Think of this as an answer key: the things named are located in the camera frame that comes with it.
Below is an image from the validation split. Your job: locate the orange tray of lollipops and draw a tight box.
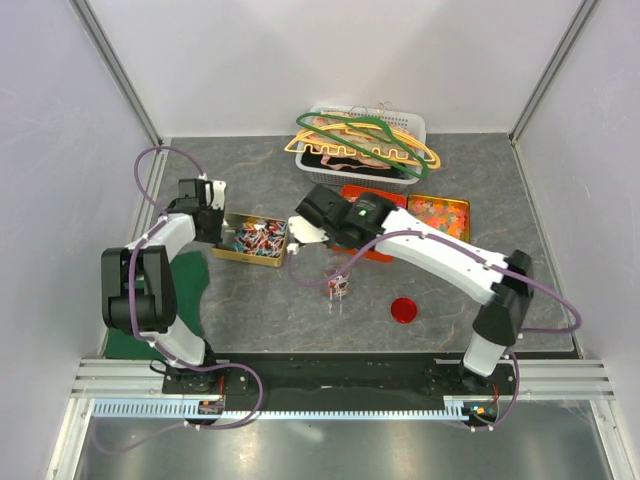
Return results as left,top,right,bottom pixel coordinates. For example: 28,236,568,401
331,185,406,263

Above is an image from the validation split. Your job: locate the gold tin of candies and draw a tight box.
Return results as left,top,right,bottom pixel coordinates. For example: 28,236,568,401
212,213,288,268

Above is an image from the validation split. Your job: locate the gold tin of gummies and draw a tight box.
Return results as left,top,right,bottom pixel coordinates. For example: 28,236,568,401
407,194,471,243

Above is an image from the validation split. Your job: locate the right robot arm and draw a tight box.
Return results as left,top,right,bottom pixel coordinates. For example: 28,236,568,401
288,185,533,394

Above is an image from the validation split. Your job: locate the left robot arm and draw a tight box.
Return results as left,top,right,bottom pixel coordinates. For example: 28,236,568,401
101,175,227,394

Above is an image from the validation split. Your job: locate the green cloth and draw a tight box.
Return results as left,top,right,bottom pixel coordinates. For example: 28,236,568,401
104,251,210,360

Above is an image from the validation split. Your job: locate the clear glass jar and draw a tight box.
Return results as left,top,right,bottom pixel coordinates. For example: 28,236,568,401
324,271,352,314

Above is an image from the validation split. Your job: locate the black garment in basket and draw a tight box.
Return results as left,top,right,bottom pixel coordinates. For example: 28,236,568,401
301,152,411,179

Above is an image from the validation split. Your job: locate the white plastic basket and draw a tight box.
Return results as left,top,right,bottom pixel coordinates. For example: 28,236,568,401
284,102,441,193

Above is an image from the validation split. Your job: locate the floral pink cloth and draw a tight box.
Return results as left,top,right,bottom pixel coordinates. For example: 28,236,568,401
308,115,416,171

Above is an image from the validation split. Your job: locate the orange clothes hanger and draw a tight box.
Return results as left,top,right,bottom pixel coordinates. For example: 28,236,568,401
284,124,441,169

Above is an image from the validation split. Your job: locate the yellow clothes hanger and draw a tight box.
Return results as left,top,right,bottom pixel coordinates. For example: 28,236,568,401
294,118,442,170

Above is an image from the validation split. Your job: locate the red jar lid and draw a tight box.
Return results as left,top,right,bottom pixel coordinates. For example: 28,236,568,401
390,297,418,324

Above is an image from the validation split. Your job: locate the green clothes hanger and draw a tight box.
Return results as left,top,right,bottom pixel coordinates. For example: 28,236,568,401
295,112,431,179

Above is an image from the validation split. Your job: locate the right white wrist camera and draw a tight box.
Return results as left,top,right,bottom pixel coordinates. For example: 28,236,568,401
286,215,330,255

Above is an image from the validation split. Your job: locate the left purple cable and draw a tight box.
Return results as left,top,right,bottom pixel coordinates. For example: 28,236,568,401
89,146,264,454

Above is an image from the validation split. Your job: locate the purple cable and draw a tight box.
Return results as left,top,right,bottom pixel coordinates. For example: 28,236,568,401
287,230,584,434
89,146,264,454

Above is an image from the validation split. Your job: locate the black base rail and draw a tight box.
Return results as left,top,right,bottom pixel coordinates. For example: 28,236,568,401
150,352,516,398

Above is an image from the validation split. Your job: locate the grey cable duct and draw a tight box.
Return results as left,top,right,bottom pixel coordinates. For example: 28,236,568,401
93,396,473,421

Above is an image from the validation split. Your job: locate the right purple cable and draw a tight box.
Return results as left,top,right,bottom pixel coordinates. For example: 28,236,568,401
287,230,584,434

